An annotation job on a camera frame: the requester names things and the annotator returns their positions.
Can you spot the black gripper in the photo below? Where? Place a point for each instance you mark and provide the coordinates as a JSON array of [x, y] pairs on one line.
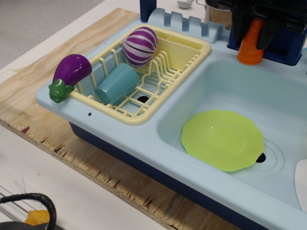
[[277, 14]]

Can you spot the orange toy carrot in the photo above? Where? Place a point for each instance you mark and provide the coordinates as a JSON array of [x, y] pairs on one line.
[[248, 53]]

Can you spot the lime green plastic plate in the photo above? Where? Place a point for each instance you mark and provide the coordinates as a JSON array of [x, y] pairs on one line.
[[223, 139]]

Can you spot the dark blue faucet block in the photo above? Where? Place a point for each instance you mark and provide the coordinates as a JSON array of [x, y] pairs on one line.
[[285, 48]]

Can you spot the stainless steel pot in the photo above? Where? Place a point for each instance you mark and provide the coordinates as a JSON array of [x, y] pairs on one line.
[[215, 12]]

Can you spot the light blue toy sink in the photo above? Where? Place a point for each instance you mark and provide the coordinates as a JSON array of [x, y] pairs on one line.
[[271, 94]]

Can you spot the purple striped toy onion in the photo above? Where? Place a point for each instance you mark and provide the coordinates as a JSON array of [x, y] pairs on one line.
[[140, 46]]

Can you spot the cream plastic dish rack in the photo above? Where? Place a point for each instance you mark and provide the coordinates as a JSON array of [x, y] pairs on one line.
[[176, 57]]

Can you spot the teal plastic cup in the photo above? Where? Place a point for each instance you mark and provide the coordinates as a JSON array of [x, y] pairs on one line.
[[119, 83]]

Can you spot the white object at right edge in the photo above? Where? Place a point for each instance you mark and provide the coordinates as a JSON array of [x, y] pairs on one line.
[[301, 183]]

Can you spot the purple toy eggplant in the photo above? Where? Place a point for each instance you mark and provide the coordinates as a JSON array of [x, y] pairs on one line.
[[72, 69]]

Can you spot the yellow object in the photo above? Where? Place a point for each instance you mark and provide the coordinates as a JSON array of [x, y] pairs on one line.
[[37, 217]]

